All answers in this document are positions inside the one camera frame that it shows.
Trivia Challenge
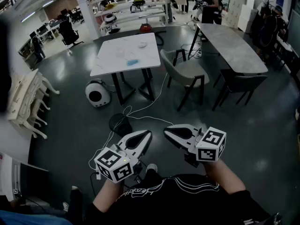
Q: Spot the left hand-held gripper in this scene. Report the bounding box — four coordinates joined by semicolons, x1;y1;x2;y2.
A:
93;129;153;184

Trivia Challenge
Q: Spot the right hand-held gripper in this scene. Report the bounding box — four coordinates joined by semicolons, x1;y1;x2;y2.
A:
163;124;227;168

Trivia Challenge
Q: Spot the black round trash bin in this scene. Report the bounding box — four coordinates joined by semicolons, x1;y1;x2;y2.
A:
108;113;133;137

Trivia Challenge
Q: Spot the person's left forearm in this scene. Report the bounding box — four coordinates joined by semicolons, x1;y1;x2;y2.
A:
92;177;125;213

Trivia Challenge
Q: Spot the person's right forearm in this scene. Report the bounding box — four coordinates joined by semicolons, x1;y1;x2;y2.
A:
203;158;247;195

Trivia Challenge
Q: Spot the white marble square table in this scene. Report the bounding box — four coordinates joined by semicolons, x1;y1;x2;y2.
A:
90;32;162;106

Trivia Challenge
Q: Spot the light grey upholstered chair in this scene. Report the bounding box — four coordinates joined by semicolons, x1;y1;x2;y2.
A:
160;48;210;112

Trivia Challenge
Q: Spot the person's black printed t-shirt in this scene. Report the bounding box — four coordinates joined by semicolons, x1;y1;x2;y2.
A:
84;173;282;225

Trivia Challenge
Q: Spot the dark grey chair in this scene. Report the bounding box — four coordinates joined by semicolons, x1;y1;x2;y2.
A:
211;68;268;112

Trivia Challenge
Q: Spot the grey stone long table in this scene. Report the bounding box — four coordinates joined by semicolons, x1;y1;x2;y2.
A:
188;23;269;75

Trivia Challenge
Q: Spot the cream stool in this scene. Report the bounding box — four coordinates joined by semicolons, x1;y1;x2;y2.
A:
29;96;51;127

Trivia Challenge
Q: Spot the cream dressing table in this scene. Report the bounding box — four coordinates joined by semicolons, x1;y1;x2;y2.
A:
7;68;60;140

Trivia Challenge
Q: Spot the black office chair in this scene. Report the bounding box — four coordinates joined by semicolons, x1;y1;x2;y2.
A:
58;19;84;48

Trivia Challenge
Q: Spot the white cabinet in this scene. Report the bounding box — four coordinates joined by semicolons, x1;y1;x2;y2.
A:
0;151;50;203

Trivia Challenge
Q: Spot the white shelf unit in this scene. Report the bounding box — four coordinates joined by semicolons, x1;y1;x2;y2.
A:
88;0;170;36

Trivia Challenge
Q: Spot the stack of white boxes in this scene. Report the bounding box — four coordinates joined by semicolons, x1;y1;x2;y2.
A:
227;0;256;34

